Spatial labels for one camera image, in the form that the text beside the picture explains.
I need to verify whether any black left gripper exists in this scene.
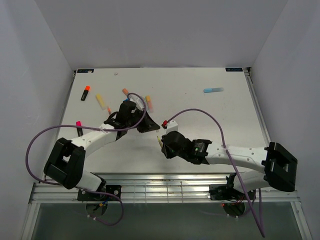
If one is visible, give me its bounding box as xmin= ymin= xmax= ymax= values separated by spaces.
xmin=126 ymin=108 xmax=160 ymax=133

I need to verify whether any thin yellow highlighter pen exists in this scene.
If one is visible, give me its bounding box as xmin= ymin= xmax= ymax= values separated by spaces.
xmin=157 ymin=136 xmax=163 ymax=148

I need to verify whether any pastel orange highlighter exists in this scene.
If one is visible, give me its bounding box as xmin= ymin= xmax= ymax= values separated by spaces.
xmin=145 ymin=95 xmax=154 ymax=113

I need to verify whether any pastel blue highlighter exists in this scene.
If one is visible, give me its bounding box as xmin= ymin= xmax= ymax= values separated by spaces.
xmin=203 ymin=87 xmax=224 ymax=93

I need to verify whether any pastel green highlighter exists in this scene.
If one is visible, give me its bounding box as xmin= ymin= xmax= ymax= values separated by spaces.
xmin=141 ymin=95 xmax=149 ymax=112

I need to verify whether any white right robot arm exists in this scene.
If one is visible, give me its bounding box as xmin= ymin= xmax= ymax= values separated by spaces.
xmin=161 ymin=131 xmax=298 ymax=199

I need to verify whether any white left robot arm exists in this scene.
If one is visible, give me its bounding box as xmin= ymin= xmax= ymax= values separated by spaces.
xmin=43 ymin=100 xmax=160 ymax=200

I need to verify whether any orange-capped clear highlighter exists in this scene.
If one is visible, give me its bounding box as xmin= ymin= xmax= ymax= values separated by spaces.
xmin=122 ymin=88 xmax=131 ymax=100

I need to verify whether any pale yellow highlighter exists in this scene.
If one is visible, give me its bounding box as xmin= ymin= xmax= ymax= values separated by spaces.
xmin=95 ymin=93 xmax=106 ymax=110

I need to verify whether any black pink-capped highlighter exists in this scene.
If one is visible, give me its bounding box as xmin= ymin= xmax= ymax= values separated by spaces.
xmin=75 ymin=121 xmax=84 ymax=137

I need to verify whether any black orange-capped highlighter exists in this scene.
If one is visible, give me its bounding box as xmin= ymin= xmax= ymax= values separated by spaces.
xmin=80 ymin=85 xmax=91 ymax=101

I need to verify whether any blue label sticker left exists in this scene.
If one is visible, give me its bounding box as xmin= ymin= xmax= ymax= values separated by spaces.
xmin=76 ymin=69 xmax=94 ymax=74

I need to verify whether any blue label sticker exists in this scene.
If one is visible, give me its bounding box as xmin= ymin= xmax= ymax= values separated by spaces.
xmin=225 ymin=67 xmax=243 ymax=72
xmin=76 ymin=69 xmax=94 ymax=74

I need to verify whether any blue label sticker right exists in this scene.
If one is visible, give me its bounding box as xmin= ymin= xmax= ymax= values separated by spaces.
xmin=225 ymin=67 xmax=243 ymax=72

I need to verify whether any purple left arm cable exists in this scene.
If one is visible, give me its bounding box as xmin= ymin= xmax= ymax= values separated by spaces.
xmin=26 ymin=92 xmax=148 ymax=227

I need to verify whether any aluminium table rail frame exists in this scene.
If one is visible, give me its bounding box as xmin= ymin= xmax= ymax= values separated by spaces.
xmin=28 ymin=172 xmax=301 ymax=205

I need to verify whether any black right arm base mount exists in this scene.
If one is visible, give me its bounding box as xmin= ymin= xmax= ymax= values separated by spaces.
xmin=209 ymin=173 xmax=247 ymax=202

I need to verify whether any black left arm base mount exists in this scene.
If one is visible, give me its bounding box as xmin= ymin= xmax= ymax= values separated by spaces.
xmin=76 ymin=185 xmax=122 ymax=202

